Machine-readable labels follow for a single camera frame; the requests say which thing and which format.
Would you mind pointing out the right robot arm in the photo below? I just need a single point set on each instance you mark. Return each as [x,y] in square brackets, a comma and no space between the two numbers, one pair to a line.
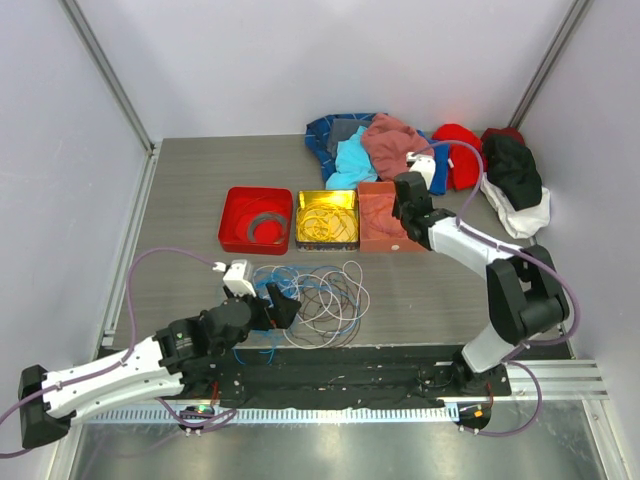
[525,297]

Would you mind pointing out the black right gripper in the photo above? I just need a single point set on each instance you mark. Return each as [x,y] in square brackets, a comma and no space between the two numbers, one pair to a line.
[396,211]

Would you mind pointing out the gold metal tin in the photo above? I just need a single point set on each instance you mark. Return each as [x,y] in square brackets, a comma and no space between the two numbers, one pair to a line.
[327,220]

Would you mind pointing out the dark red cloth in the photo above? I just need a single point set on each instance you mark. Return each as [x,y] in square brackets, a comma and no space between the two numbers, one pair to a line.
[510,132]

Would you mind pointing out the dusty pink cloth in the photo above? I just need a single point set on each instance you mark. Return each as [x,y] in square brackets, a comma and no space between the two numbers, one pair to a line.
[387,141]

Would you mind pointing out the red plastic box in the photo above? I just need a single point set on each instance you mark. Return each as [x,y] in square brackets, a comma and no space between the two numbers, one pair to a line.
[241,205]

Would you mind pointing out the cyan cloth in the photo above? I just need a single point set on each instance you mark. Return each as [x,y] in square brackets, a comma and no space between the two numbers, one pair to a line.
[353,165]

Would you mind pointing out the grey cloth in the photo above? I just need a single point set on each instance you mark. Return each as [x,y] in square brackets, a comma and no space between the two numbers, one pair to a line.
[341,130]

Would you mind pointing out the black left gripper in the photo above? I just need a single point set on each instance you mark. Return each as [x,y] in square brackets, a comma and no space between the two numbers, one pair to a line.
[281,315]

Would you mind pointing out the royal blue cloth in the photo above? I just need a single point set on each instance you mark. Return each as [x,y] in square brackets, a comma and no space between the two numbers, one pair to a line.
[439,182]

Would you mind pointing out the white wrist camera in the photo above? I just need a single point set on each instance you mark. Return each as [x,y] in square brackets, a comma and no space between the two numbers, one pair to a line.
[237,277]
[423,164]

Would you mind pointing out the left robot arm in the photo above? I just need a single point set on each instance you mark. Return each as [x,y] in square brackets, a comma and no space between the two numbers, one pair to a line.
[168,363]

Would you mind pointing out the grey tape roll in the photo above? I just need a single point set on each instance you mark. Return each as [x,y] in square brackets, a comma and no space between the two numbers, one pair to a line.
[267,228]

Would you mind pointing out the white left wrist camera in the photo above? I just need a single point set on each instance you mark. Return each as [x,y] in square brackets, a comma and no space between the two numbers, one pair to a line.
[237,277]

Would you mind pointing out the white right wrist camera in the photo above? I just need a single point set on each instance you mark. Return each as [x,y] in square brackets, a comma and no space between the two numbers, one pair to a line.
[423,164]

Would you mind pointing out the white slotted cable duct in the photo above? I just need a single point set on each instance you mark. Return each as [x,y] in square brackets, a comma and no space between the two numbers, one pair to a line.
[156,414]

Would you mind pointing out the black cloth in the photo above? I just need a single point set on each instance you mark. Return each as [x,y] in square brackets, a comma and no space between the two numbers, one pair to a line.
[512,168]

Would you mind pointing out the salmon pink box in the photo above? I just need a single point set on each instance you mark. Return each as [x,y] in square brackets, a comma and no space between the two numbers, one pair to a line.
[379,230]

